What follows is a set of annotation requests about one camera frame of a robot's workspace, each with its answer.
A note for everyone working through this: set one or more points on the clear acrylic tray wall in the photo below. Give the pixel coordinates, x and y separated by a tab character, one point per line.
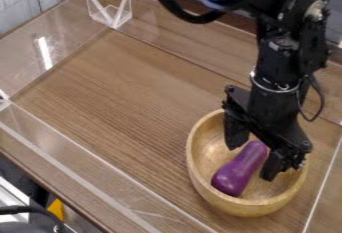
102	102

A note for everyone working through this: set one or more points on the yellow object under table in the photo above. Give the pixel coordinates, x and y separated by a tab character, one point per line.
57	209

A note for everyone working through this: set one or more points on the brown wooden bowl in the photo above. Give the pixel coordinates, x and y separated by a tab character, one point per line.
208	154

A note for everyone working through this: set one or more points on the clear acrylic corner bracket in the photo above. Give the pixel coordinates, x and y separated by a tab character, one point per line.
110	15

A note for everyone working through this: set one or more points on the purple toy eggplant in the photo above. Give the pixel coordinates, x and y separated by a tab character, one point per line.
233	176

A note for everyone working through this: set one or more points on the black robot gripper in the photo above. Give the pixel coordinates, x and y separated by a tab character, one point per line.
265	112

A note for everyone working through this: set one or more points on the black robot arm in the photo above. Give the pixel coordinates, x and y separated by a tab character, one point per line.
292	52

